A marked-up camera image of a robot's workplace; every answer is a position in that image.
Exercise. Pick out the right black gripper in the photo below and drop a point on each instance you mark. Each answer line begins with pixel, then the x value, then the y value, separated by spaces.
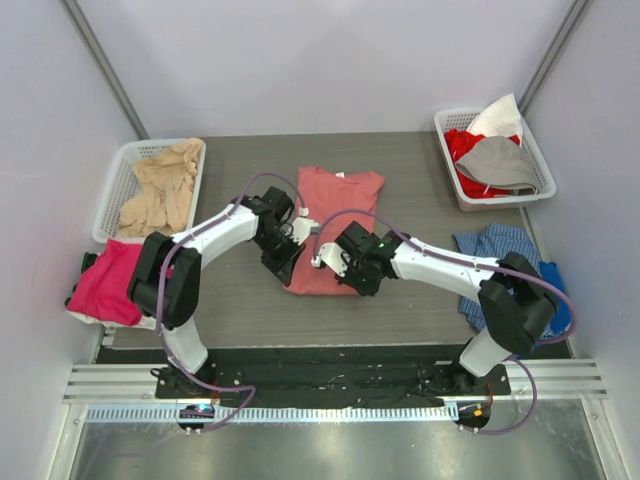
pixel 360 276

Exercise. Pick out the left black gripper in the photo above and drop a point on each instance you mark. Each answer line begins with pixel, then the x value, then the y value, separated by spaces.
pixel 282 254

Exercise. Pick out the salmon pink t shirt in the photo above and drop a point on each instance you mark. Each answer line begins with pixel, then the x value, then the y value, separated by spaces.
pixel 326 193

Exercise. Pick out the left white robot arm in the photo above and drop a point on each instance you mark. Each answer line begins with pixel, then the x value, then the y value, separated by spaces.
pixel 166 280

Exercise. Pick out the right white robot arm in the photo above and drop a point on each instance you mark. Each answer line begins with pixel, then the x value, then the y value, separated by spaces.
pixel 516 308

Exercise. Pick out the beige t shirt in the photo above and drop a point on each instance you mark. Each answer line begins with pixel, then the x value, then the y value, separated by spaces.
pixel 167 182

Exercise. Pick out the blue checkered shirt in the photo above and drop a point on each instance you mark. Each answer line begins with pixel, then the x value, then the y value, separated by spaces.
pixel 495 241

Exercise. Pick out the red garment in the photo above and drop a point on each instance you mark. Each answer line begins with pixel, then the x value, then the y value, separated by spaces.
pixel 460 142

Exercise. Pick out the cream white garment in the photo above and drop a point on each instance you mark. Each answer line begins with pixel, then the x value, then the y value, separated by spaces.
pixel 145 323

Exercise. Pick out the right white plastic basket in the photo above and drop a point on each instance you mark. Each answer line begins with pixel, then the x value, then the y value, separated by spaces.
pixel 460 118

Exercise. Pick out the white plastic basket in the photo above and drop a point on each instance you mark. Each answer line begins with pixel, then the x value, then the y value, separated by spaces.
pixel 122 185
pixel 460 118

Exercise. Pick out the left white plastic basket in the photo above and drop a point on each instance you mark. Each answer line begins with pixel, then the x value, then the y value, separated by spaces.
pixel 122 185

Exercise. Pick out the magenta t shirt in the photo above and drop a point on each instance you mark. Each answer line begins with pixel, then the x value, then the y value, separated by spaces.
pixel 102 289

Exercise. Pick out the bright blue garment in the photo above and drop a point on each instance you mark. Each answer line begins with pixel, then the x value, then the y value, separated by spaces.
pixel 549 272

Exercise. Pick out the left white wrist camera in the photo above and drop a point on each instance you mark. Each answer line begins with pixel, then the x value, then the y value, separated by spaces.
pixel 303 226

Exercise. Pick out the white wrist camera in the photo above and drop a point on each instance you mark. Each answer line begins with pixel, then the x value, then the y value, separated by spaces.
pixel 303 226
pixel 332 256

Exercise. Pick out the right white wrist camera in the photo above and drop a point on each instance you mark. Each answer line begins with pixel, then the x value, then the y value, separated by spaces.
pixel 332 256

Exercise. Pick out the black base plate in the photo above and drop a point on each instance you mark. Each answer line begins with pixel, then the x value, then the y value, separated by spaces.
pixel 402 376

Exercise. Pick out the aluminium frame rail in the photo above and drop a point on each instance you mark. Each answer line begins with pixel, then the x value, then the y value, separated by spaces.
pixel 127 383

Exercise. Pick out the white slotted cable duct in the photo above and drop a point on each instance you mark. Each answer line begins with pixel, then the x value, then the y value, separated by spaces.
pixel 188 414

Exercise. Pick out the left corner aluminium post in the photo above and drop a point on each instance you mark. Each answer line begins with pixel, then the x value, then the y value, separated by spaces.
pixel 86 34

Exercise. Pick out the corner aluminium post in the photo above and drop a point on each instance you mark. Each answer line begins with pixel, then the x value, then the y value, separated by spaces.
pixel 577 11
pixel 86 34

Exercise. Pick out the right corner aluminium post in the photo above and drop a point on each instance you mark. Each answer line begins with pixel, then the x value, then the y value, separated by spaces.
pixel 577 11

